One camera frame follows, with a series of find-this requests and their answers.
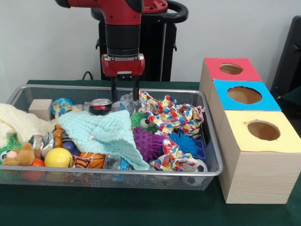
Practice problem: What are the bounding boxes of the purple spiky ball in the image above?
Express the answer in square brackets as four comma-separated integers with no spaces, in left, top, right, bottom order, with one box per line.
[132,126,166,163]

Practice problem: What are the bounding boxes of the blue spiky ball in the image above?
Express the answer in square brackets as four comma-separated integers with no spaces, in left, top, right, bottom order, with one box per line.
[168,132,198,157]

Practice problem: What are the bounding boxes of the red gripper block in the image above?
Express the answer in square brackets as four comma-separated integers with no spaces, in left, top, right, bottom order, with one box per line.
[102,53,145,102]

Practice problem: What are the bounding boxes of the black chair back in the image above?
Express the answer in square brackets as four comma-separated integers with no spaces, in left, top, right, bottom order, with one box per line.
[270,16,301,111]

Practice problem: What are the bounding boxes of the yellow ball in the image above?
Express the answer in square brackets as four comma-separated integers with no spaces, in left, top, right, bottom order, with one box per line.
[44,147,73,169]

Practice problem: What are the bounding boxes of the dark green table cloth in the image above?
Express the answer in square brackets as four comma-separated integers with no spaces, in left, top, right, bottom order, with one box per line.
[0,79,301,226]

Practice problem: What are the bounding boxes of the brown plush bear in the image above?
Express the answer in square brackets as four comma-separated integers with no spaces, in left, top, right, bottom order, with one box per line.
[2,143,36,166]

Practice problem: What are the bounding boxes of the wooden cube block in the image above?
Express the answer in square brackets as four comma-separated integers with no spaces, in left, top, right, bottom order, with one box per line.
[28,99,54,121]

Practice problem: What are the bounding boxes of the cream yellow cloth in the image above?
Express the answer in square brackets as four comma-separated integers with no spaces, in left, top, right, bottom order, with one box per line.
[0,103,56,149]

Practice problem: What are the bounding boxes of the colourful patterned cloth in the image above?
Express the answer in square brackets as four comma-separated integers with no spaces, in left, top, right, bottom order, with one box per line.
[138,91,206,137]
[150,138,199,171]

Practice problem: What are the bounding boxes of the blue globe ball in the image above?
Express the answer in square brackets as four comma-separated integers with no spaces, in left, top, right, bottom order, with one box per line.
[52,98,75,118]

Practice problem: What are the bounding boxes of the wooden three-hole box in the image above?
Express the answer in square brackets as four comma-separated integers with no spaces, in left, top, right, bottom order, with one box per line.
[198,57,301,204]

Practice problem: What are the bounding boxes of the shallow clear mesh bin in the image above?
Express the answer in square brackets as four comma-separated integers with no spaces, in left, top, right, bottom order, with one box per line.
[0,84,224,191]

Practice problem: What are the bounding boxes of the green spiky ball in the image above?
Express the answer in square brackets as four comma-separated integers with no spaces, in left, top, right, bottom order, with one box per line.
[130,112,158,133]

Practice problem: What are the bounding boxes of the mint green cloth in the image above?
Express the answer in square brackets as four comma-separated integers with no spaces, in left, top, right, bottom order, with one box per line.
[56,108,151,171]

